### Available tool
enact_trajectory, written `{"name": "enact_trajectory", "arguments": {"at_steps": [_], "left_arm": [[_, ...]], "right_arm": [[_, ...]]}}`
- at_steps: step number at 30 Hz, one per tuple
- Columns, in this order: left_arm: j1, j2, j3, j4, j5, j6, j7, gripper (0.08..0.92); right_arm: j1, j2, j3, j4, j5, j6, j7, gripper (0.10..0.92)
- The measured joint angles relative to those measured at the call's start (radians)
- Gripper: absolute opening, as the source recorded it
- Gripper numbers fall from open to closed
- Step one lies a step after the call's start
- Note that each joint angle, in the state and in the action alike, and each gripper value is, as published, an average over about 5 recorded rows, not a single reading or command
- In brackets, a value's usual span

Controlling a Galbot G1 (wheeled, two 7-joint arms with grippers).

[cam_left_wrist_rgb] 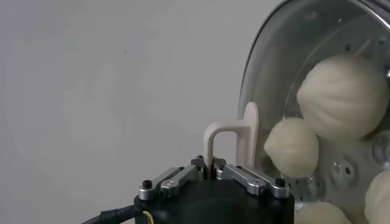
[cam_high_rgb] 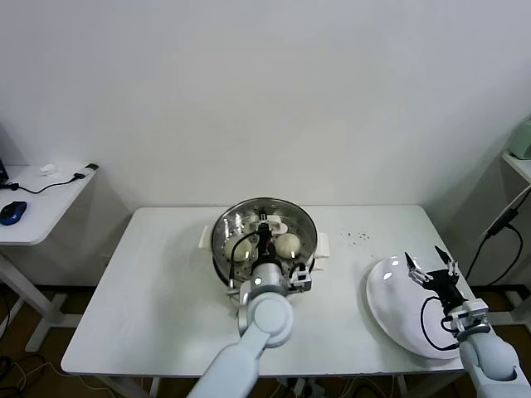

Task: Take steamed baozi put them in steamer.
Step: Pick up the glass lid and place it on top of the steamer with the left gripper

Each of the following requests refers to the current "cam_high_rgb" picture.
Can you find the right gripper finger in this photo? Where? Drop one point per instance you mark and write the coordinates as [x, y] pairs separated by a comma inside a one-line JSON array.
[[411, 261], [444, 256]]

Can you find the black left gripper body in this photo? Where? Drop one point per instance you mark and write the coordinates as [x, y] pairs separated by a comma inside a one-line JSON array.
[[265, 248]]

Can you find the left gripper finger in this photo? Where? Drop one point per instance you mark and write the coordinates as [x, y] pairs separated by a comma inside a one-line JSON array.
[[266, 229], [263, 218]]

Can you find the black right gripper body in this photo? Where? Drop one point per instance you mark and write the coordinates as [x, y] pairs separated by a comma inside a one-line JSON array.
[[444, 286]]

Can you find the white steamed baozi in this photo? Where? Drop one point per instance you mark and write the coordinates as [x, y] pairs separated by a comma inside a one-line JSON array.
[[287, 244], [237, 249]]

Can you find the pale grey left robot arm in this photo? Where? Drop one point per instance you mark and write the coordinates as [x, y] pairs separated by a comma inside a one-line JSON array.
[[265, 319]]

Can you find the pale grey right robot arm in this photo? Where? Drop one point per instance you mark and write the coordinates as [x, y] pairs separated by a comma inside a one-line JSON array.
[[489, 360]]

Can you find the perforated steel steamer basket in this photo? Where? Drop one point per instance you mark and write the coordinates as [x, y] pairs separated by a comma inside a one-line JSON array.
[[309, 257]]

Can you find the large white plate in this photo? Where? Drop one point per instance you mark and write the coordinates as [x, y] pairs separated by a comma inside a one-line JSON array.
[[394, 298]]

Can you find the white electric cooker base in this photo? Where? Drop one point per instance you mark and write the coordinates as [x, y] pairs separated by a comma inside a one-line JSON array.
[[325, 244]]

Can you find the white power strip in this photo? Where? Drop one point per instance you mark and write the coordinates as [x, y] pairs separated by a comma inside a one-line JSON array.
[[309, 389]]

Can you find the white side desk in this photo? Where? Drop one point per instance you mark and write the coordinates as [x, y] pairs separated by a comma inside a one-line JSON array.
[[50, 207]]

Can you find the small white plastic object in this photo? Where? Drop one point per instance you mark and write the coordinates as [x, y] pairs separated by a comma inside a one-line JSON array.
[[49, 168]]

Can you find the blue computer mouse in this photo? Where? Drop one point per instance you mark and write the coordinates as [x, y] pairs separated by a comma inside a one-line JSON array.
[[12, 211]]

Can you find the dark laptop screen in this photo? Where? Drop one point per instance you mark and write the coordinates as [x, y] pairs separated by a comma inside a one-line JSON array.
[[3, 168]]

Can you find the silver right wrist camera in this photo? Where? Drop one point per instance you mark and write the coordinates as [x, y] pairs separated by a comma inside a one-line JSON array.
[[473, 317]]

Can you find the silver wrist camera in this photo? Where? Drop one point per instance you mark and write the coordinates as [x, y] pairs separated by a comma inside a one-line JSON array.
[[473, 317], [300, 278]]

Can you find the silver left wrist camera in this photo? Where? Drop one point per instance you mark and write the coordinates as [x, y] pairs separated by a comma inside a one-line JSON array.
[[300, 278]]

